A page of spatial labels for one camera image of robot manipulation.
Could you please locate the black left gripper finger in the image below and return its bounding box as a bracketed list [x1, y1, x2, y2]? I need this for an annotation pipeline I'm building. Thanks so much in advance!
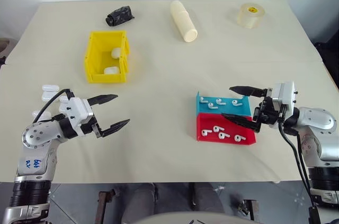
[86, 94, 119, 108]
[101, 118, 131, 138]

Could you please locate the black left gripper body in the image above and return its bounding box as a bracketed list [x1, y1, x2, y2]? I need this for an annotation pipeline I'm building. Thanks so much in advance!
[78, 116, 104, 139]

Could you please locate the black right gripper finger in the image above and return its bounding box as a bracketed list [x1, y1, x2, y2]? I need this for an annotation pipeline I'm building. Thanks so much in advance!
[229, 85, 269, 97]
[220, 113, 260, 132]

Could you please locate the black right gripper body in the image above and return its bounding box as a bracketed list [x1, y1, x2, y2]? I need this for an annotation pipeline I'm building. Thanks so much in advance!
[252, 87, 286, 133]

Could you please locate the yellow plastic bin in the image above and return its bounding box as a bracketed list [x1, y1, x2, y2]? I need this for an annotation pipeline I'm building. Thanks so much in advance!
[84, 30, 131, 85]

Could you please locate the blue plastic tray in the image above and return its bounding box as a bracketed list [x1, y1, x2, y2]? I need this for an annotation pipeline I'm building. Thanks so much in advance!
[195, 91, 252, 117]

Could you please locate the red plastic tray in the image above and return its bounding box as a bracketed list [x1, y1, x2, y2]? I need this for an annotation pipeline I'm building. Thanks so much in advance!
[195, 112, 258, 146]

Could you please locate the cream table cloth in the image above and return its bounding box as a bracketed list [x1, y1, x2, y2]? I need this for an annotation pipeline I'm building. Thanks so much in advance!
[0, 0, 339, 185]

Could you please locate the clear tape roll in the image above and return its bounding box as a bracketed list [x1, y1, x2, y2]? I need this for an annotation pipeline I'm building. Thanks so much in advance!
[236, 2, 266, 30]

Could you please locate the black rolled plastic bag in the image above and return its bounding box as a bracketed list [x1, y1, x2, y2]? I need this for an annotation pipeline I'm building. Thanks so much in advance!
[104, 6, 137, 27]

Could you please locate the cream paper cup stack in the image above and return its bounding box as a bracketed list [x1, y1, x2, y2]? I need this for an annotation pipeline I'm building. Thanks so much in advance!
[169, 0, 199, 43]

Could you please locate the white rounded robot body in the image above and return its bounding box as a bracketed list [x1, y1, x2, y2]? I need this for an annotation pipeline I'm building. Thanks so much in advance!
[147, 210, 255, 224]

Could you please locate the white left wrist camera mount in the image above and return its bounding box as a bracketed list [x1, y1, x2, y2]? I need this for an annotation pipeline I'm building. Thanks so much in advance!
[58, 97, 94, 132]

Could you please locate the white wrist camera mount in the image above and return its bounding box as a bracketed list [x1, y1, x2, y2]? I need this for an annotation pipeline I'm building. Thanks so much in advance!
[58, 97, 94, 132]
[271, 80, 299, 114]

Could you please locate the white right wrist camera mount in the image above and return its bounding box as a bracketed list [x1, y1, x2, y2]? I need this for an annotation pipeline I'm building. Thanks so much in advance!
[271, 80, 299, 114]

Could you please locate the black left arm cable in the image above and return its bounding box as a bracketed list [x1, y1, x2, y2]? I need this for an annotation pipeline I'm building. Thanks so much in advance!
[31, 88, 75, 124]

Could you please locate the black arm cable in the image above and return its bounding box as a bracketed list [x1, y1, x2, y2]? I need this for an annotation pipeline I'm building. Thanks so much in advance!
[277, 117, 322, 224]
[31, 88, 75, 124]

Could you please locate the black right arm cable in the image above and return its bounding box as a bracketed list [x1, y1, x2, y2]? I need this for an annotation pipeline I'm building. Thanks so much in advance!
[277, 117, 322, 224]

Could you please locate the rusty metal bracket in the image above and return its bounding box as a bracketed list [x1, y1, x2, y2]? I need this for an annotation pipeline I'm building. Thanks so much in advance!
[239, 198, 260, 221]
[97, 189, 117, 224]

